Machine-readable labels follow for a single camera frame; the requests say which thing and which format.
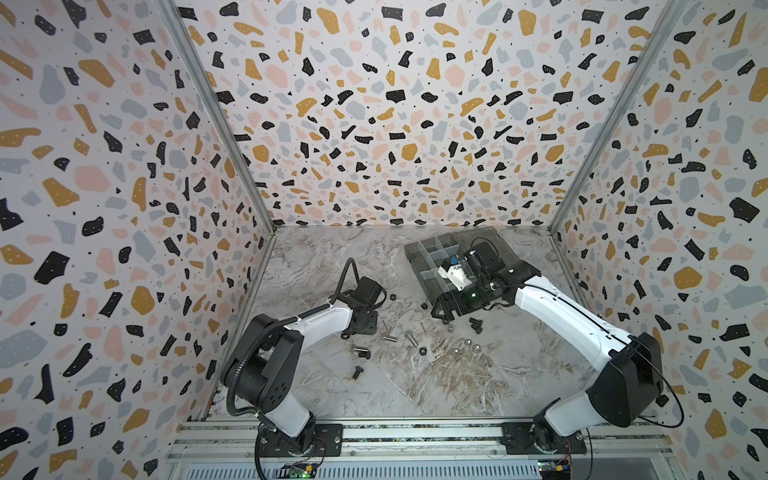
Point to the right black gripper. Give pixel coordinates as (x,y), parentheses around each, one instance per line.
(448,297)

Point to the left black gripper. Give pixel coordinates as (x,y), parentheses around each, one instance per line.
(371,326)

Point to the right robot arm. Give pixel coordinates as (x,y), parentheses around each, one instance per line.
(629,371)

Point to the clear plastic organizer box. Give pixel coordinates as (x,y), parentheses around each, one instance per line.
(425,256)

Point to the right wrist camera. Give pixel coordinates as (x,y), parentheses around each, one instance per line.
(457,271)

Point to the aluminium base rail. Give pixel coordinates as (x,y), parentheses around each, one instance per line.
(419,448)

